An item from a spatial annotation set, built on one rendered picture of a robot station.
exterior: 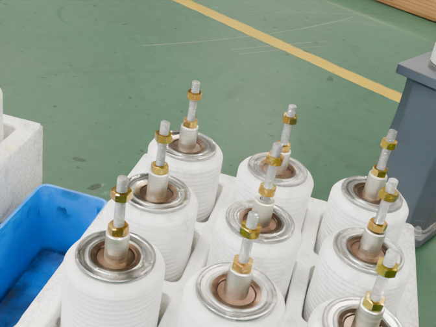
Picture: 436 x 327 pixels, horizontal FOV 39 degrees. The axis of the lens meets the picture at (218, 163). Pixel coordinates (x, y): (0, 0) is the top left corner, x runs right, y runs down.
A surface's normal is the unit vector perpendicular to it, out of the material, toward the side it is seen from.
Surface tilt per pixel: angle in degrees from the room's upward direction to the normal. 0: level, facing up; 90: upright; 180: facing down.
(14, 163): 90
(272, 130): 0
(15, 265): 88
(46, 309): 0
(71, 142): 0
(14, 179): 90
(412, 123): 90
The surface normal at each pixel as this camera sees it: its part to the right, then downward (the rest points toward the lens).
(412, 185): -0.68, 0.29
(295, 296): 0.15, -0.85
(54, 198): -0.22, 0.44
